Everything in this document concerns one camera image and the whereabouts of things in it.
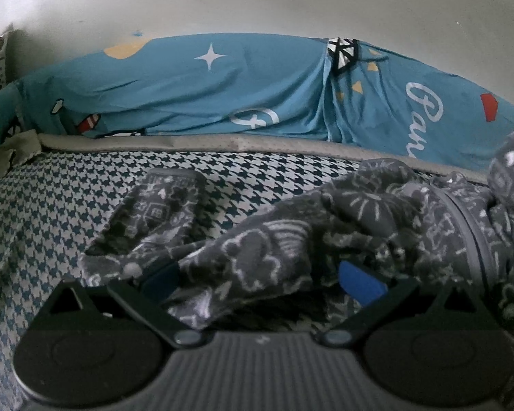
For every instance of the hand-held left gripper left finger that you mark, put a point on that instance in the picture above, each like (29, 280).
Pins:
(162, 278)

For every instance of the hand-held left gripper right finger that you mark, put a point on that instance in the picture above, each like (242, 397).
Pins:
(360, 284)

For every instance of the grey patterned fleece jacket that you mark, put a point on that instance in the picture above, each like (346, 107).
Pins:
(282, 239)

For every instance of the olive green cloth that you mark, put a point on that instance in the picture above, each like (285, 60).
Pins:
(21, 147)

